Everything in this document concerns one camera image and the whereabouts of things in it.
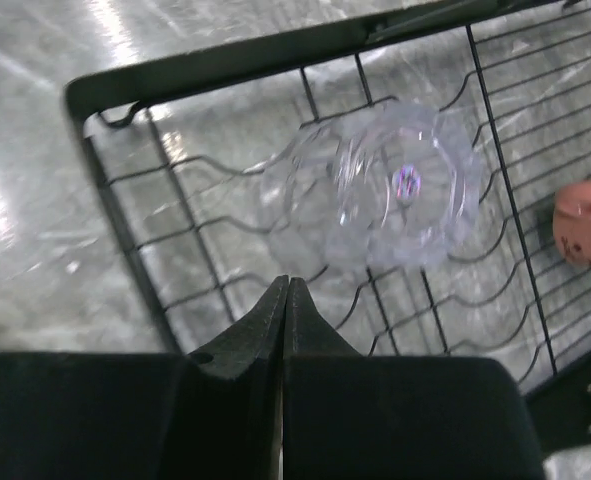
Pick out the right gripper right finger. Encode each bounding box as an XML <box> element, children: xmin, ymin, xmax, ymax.
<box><xmin>283</xmin><ymin>278</ymin><xmax>545</xmax><ymax>479</ymax></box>

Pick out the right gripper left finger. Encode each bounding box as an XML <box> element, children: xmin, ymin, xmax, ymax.
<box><xmin>0</xmin><ymin>276</ymin><xmax>289</xmax><ymax>479</ymax></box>

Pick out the pink coffee mug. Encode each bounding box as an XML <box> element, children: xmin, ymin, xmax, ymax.
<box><xmin>553</xmin><ymin>180</ymin><xmax>591</xmax><ymax>267</ymax></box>

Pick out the clear plastic cup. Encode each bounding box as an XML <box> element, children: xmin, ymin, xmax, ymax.
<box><xmin>257</xmin><ymin>98</ymin><xmax>482</xmax><ymax>270</ymax></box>

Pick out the black wire dish rack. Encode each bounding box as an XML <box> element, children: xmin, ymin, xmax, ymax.
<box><xmin>64</xmin><ymin>1</ymin><xmax>591</xmax><ymax>451</ymax></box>

